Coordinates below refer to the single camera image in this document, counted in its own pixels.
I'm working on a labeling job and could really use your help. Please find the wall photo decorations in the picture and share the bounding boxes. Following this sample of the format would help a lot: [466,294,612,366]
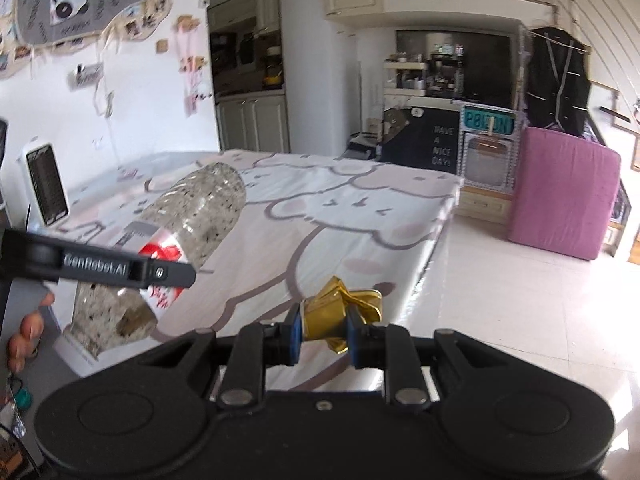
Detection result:
[0,0,213,121]

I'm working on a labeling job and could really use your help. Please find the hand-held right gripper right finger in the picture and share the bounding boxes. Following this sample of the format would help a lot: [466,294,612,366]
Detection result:
[346,304,507,409]

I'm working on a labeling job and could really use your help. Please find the pink folded mattress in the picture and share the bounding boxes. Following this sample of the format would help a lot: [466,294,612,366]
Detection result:
[506,126,623,262]

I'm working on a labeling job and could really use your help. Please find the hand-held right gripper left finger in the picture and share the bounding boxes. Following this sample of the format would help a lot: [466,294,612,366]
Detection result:
[134,306,304,409]

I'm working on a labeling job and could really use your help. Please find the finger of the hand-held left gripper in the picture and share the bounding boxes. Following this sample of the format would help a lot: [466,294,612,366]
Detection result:
[127,254,197,292]

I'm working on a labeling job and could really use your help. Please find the kitchen cabinets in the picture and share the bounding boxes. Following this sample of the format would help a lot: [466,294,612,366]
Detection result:
[207,0,292,155]

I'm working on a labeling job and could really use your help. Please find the gold wrapper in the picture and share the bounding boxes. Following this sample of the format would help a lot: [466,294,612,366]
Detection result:
[302,275,384,354]

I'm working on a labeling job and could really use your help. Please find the black letter board sign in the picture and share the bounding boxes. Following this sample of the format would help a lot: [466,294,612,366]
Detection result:
[381,106,462,172]

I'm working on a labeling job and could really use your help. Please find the cream low drawer cabinet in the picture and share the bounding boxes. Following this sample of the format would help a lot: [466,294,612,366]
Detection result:
[456,187,631,256]

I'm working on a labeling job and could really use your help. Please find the panda wall poster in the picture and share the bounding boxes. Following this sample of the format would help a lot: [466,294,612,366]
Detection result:
[14,0,155,50]

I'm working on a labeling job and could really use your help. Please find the white shelf organiser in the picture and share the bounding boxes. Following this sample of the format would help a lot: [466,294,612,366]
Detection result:
[383,56,432,97]

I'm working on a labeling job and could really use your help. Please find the teal letter sign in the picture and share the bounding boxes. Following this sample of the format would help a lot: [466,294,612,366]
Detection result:
[462,111,517,137]

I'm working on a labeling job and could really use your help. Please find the black vest with white trim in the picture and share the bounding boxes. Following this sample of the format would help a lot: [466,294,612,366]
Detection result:
[526,25,592,137]

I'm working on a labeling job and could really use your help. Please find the perforated metal frame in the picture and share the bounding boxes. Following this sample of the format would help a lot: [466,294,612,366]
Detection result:
[459,104,522,193]

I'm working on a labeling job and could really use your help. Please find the clear bottle with red label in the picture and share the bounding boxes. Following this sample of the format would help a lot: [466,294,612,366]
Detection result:
[62,163,247,362]

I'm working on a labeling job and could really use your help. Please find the person's left hand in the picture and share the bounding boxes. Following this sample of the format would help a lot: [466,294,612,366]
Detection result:
[7,292,56,374]

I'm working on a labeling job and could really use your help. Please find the white space heater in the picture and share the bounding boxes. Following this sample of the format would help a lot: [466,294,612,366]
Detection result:
[17,142,71,228]

